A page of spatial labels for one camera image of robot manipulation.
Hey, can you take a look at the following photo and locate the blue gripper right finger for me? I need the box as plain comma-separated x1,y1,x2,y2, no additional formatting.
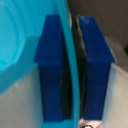
77,14,116,122

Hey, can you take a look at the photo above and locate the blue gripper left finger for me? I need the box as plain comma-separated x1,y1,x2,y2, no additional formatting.
34,13,65,122

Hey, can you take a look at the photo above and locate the blue plastic bowl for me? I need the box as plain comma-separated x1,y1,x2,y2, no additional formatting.
0,0,82,128

